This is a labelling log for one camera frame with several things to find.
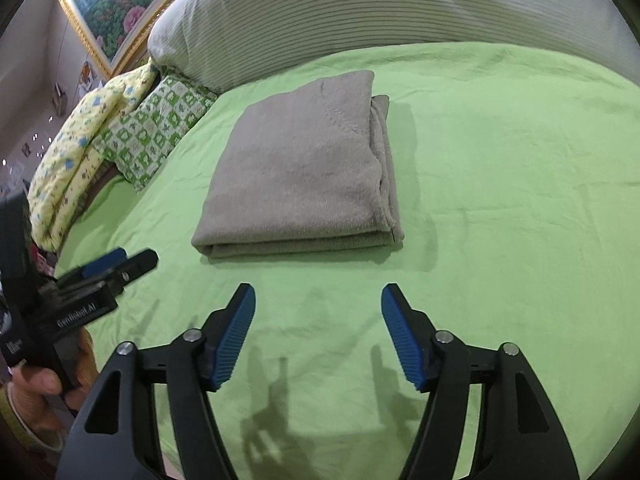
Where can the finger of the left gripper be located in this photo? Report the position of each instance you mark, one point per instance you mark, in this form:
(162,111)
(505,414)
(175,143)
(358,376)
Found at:
(133,268)
(97,266)

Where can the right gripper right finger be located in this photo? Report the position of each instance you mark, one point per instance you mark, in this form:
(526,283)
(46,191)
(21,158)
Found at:
(519,434)

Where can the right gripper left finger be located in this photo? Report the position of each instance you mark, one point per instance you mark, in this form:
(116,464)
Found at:
(115,435)

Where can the beige knitted sweater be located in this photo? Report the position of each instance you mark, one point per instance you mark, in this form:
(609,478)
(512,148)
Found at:
(308,170)

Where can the left hand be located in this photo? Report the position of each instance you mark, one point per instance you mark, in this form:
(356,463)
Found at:
(32,386)

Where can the yellow patterned blanket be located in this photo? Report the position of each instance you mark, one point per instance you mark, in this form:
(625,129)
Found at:
(71,161)

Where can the green white patterned pillow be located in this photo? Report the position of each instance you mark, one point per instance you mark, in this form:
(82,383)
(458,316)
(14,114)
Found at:
(139,142)

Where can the green bed sheet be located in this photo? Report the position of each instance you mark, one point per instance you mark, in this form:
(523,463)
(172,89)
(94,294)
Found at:
(517,177)

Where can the grey striped duvet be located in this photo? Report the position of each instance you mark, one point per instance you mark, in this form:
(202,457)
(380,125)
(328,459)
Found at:
(225,43)

